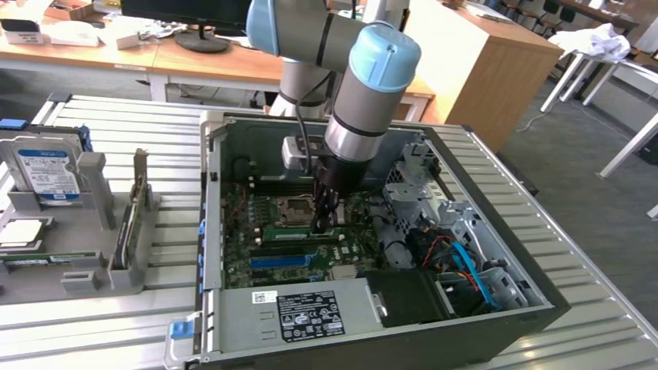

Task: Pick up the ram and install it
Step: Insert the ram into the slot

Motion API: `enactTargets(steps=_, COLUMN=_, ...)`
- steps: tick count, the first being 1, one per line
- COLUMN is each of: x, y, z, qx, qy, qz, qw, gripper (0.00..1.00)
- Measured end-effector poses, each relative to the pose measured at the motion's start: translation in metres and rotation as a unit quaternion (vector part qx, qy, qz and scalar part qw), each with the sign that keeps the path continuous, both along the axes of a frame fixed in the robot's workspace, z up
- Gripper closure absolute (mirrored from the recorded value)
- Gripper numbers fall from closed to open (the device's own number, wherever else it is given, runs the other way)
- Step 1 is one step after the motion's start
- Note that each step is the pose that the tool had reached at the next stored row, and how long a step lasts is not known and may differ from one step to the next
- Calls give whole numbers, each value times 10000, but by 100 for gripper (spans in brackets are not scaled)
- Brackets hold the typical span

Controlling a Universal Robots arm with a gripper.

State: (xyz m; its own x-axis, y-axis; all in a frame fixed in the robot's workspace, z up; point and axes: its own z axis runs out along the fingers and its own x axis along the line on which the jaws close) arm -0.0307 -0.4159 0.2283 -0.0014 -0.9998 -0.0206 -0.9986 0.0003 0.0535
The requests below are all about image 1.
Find green motherboard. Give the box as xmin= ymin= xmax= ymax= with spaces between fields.
xmin=221 ymin=180 xmax=385 ymax=291

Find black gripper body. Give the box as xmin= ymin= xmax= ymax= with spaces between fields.
xmin=312 ymin=153 xmax=369 ymax=193

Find red and black wires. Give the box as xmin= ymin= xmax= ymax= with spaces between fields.
xmin=423 ymin=234 xmax=472 ymax=281

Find black computer monitor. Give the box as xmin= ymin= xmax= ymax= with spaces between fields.
xmin=118 ymin=0 xmax=253 ymax=54

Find blue flat wire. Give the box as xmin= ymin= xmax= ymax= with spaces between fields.
xmin=449 ymin=234 xmax=503 ymax=310

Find white-legged table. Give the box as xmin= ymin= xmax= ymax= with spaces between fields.
xmin=539 ymin=49 xmax=658 ymax=113

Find metal disk bay cage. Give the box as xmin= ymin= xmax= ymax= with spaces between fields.
xmin=380 ymin=140 xmax=547 ymax=310

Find black RAM slot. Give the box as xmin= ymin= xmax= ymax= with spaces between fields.
xmin=255 ymin=239 xmax=335 ymax=256

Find crumpled white cloth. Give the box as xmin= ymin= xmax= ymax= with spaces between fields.
xmin=548 ymin=22 xmax=632 ymax=65

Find grey parts rack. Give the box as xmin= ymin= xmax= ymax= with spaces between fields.
xmin=0 ymin=150 xmax=161 ymax=298

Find hard disk in blue carrier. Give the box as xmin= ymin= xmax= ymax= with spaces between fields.
xmin=0 ymin=119 xmax=92 ymax=154

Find graphics card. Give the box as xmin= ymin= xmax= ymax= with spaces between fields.
xmin=109 ymin=147 xmax=154 ymax=271

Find small cardboard box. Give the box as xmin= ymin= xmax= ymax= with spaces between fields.
xmin=114 ymin=32 xmax=161 ymax=51

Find blue-label hard disk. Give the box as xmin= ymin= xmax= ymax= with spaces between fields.
xmin=0 ymin=136 xmax=82 ymax=204

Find black office chair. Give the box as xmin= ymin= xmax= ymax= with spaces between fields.
xmin=527 ymin=0 xmax=578 ymax=38

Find green RAM stick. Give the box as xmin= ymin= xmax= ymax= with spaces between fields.
xmin=0 ymin=251 xmax=100 ymax=267
xmin=261 ymin=227 xmax=345 ymax=242

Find wooden desk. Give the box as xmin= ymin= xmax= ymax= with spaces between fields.
xmin=0 ymin=32 xmax=436 ymax=113

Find wooden cabinet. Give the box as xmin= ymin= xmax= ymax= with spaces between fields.
xmin=404 ymin=0 xmax=566 ymax=154

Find blue expansion slot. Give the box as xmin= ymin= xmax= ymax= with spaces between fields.
xmin=248 ymin=254 xmax=311 ymax=271

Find white labelled box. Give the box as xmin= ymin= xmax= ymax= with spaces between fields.
xmin=0 ymin=18 xmax=52 ymax=45

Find CPU socket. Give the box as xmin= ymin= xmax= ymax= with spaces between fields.
xmin=268 ymin=196 xmax=315 ymax=229

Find white paper stack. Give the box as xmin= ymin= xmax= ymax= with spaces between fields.
xmin=46 ymin=21 xmax=108 ymax=48

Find open black PC case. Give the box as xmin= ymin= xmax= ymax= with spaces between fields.
xmin=162 ymin=110 xmax=572 ymax=370

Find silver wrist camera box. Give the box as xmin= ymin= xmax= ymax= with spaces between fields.
xmin=280 ymin=135 xmax=328 ymax=171

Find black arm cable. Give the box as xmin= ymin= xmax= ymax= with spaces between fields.
xmin=293 ymin=72 xmax=341 ymax=173

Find grey power supply unit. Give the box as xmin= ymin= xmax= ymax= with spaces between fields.
xmin=212 ymin=284 xmax=387 ymax=355

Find silver CPU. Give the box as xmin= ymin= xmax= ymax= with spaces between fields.
xmin=0 ymin=219 xmax=45 ymax=248

